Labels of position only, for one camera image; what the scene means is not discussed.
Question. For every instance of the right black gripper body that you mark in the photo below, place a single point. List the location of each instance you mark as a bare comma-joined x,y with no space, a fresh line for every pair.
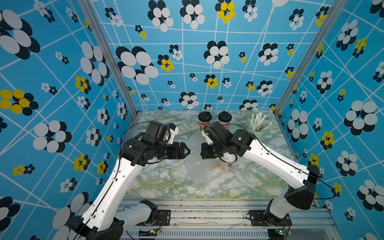
209,151

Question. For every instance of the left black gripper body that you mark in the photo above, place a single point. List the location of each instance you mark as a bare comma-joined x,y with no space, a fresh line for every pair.
173,150

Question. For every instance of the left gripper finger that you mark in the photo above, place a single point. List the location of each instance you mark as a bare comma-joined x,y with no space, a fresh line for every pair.
185,153
184,147

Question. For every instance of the clear plastic carrier bag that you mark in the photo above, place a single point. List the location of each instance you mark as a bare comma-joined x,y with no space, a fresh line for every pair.
232,165
200,171

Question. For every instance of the red cup white lid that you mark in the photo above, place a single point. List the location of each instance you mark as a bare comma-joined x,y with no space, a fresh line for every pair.
229,163

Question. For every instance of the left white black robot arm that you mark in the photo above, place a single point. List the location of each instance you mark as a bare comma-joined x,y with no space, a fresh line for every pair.
99,221

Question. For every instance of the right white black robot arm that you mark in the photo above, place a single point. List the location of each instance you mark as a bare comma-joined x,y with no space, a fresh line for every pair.
301,180

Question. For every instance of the red cup black lid left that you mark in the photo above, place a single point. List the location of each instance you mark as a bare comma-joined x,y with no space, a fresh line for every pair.
205,119

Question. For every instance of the red cup black lid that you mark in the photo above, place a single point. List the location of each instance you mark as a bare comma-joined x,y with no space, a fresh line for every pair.
225,119
205,119

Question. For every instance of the red cup black lid right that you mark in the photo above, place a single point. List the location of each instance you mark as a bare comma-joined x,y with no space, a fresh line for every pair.
225,119

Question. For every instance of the white wrapped straws bundle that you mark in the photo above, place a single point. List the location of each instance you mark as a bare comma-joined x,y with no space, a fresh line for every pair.
257,122

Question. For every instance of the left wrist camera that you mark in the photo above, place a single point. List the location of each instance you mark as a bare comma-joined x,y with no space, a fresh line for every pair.
171,133

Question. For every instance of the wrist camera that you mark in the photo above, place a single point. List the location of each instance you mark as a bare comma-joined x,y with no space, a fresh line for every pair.
171,133
216,133

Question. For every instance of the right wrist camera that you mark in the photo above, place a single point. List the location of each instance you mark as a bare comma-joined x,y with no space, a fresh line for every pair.
216,133

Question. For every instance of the aluminium rail frame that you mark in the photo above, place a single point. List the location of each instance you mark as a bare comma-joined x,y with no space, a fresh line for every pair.
231,220

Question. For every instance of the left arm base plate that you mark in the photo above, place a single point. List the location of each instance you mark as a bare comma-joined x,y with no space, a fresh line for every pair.
157,218

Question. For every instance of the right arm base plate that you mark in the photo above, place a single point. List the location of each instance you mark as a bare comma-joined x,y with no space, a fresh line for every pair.
258,218

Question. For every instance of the left aluminium corner post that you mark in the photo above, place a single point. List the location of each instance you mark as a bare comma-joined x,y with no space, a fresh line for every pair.
91,16

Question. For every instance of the aluminium corner post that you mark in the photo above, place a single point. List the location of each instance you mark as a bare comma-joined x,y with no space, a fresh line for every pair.
323,31
91,16

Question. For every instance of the right aluminium corner post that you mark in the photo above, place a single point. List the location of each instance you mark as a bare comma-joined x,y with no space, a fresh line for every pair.
323,31

